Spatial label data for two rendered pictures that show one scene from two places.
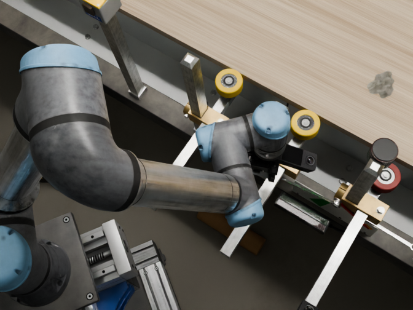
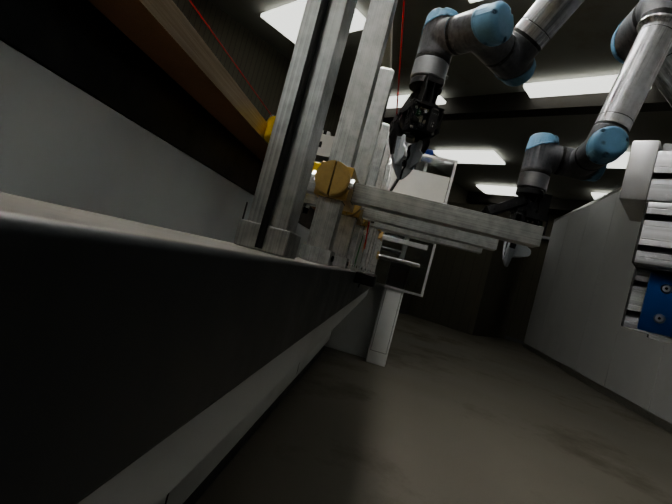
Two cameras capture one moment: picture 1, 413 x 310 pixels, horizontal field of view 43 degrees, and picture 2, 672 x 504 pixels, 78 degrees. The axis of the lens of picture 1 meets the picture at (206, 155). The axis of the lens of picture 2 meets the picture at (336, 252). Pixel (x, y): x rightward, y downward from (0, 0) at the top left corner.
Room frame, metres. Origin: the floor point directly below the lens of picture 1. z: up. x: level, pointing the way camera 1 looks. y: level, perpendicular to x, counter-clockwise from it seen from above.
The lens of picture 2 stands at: (1.02, 0.51, 0.71)
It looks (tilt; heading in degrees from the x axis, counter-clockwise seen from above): 2 degrees up; 233
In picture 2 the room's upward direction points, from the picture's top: 15 degrees clockwise
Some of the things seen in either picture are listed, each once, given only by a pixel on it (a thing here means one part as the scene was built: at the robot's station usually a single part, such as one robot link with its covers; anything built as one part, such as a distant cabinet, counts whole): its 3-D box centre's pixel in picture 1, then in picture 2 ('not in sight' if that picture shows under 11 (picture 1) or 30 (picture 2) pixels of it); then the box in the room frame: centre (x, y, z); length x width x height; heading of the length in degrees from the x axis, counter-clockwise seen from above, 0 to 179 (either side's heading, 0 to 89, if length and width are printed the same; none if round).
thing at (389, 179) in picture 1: (380, 181); not in sight; (0.35, -0.45, 0.85); 0.08 x 0.08 x 0.11
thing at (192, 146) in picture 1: (193, 146); (396, 205); (0.57, 0.03, 0.82); 0.43 x 0.03 x 0.04; 136
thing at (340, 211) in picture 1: (332, 208); (359, 252); (0.32, -0.32, 0.75); 0.26 x 0.01 x 0.10; 46
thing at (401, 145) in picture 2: not in sight; (401, 155); (0.43, -0.15, 0.97); 0.06 x 0.03 x 0.09; 66
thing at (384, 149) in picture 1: (373, 165); not in sight; (0.35, -0.40, 1.00); 0.06 x 0.06 x 0.22; 46
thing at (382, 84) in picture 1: (384, 83); not in sight; (0.60, -0.52, 0.91); 0.09 x 0.07 x 0.02; 129
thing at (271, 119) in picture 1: (269, 127); (439, 39); (0.41, -0.14, 1.23); 0.09 x 0.08 x 0.11; 93
